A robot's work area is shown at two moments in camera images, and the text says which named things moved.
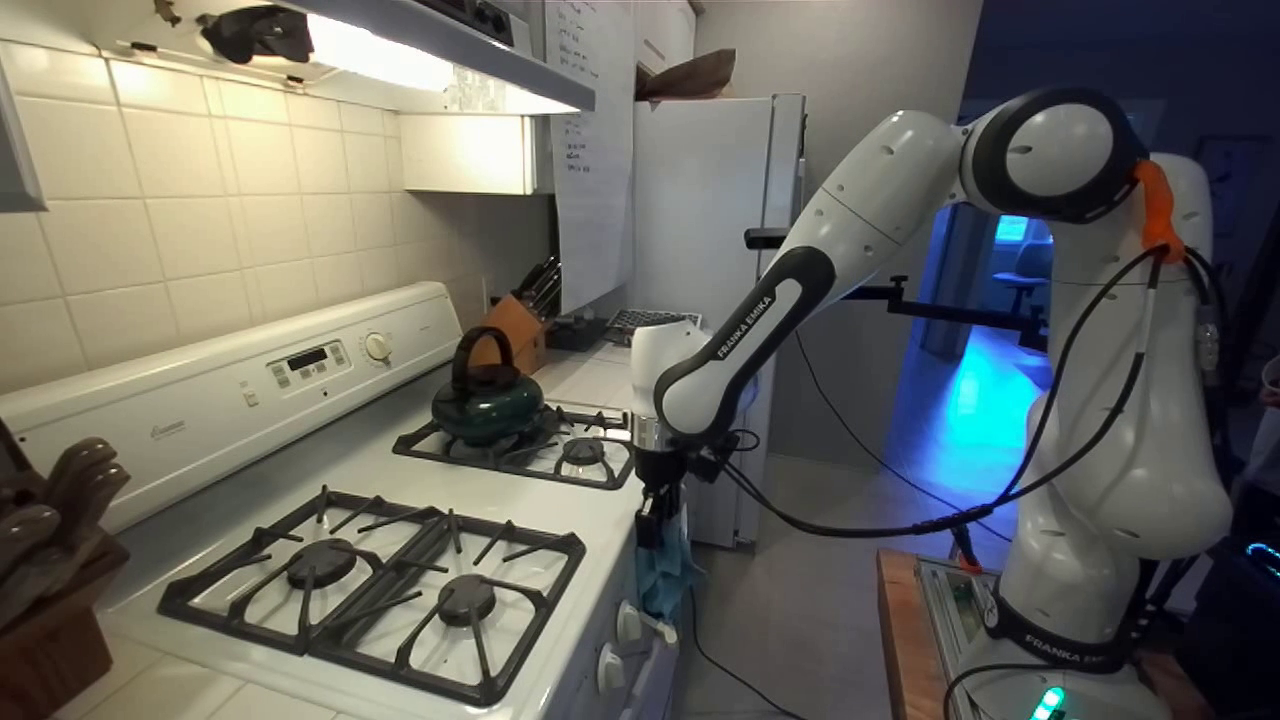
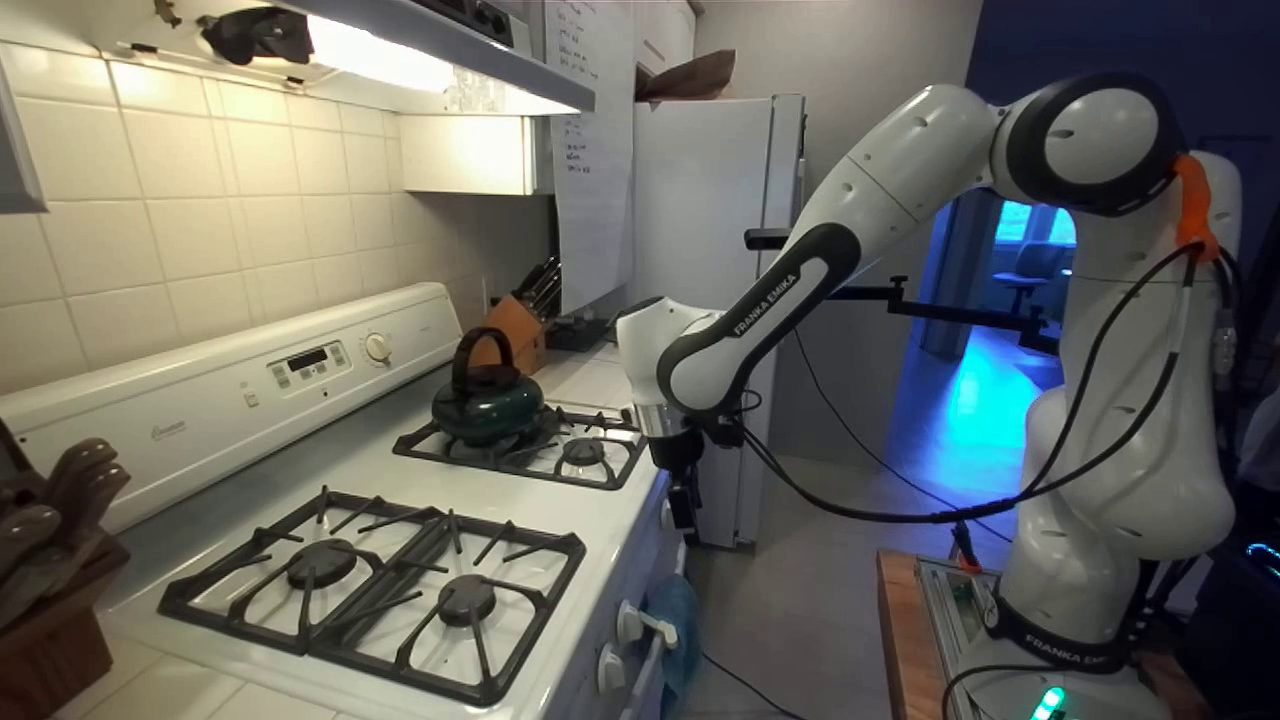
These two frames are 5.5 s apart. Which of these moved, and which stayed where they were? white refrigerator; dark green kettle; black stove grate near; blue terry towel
Moved: blue terry towel
Stayed: white refrigerator; dark green kettle; black stove grate near
